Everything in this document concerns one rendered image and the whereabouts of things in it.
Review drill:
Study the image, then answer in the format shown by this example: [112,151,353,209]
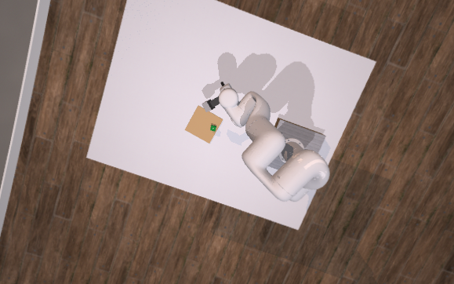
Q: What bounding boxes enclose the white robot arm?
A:
[202,88,330,202]

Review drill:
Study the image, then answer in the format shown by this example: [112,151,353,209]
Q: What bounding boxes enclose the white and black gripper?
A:
[220,82,232,92]

